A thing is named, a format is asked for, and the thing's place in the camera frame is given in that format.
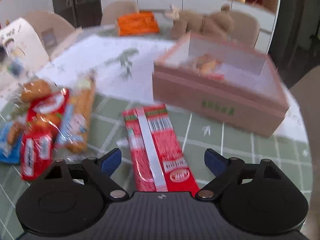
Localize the long orange biscuit pack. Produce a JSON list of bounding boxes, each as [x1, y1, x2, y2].
[[55, 72, 96, 154]]

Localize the long red snack pack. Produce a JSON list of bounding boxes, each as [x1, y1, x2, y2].
[[122, 105, 199, 196]]

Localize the small red snack pack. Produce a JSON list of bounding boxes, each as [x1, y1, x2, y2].
[[21, 129, 53, 181]]

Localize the red white snack bag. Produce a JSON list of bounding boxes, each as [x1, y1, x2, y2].
[[26, 88, 70, 140]]

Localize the blue snack bag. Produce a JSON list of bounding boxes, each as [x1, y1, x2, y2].
[[0, 121, 24, 164]]

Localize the round bread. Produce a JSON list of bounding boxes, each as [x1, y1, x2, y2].
[[20, 79, 53, 103]]

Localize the pink cardboard box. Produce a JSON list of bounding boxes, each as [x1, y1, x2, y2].
[[152, 32, 289, 137]]

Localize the white table runner cloth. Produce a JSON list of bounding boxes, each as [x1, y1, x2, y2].
[[38, 33, 308, 142]]

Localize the beige chair behind table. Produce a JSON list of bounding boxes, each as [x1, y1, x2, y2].
[[229, 11, 260, 47]]

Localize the brown plush toy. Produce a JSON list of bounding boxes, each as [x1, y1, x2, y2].
[[163, 4, 235, 40]]

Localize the beige chair with cartoon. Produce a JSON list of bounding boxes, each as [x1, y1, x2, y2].
[[1, 18, 49, 88]]

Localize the orange tissue pack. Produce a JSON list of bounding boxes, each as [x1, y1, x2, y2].
[[116, 11, 160, 36]]

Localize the beige dining chair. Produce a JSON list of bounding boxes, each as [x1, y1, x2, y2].
[[100, 1, 139, 25]]

